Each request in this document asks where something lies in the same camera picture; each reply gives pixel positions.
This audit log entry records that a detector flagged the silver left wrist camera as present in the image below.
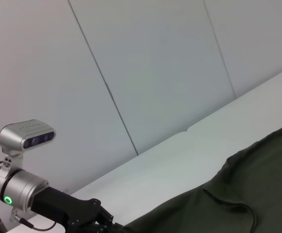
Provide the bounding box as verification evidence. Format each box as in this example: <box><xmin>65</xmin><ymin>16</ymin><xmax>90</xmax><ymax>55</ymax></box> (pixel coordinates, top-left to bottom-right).
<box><xmin>0</xmin><ymin>118</ymin><xmax>57</xmax><ymax>170</ymax></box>

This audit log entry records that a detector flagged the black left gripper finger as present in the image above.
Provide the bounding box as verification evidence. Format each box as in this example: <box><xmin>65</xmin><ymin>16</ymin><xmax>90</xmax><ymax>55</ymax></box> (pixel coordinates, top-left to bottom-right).
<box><xmin>91</xmin><ymin>223</ymin><xmax>113</xmax><ymax>233</ymax></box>
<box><xmin>99</xmin><ymin>205</ymin><xmax>125</xmax><ymax>233</ymax></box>

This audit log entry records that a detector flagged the dark green t-shirt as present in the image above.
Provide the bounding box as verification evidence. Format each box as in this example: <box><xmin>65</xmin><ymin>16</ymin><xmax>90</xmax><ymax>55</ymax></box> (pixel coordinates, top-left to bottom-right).
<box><xmin>123</xmin><ymin>118</ymin><xmax>282</xmax><ymax>233</ymax></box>

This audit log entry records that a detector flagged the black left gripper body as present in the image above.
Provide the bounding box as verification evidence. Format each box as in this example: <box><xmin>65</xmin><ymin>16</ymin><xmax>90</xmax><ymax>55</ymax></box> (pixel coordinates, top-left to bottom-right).
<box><xmin>30</xmin><ymin>186</ymin><xmax>102</xmax><ymax>233</ymax></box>

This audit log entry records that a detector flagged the left gripper cable with plugs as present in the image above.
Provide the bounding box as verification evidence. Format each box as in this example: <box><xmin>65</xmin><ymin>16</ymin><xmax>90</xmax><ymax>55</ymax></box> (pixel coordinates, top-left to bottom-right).
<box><xmin>9</xmin><ymin>208</ymin><xmax>59</xmax><ymax>231</ymax></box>

